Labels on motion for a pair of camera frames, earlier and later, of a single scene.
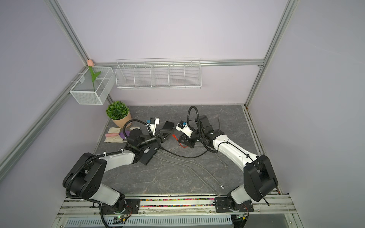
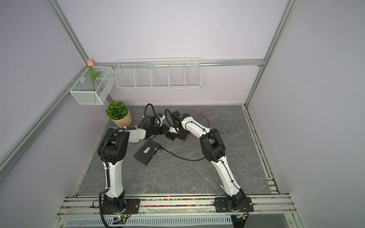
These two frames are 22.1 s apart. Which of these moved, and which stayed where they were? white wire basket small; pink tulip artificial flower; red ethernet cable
Moved: red ethernet cable
Stayed: pink tulip artificial flower; white wire basket small
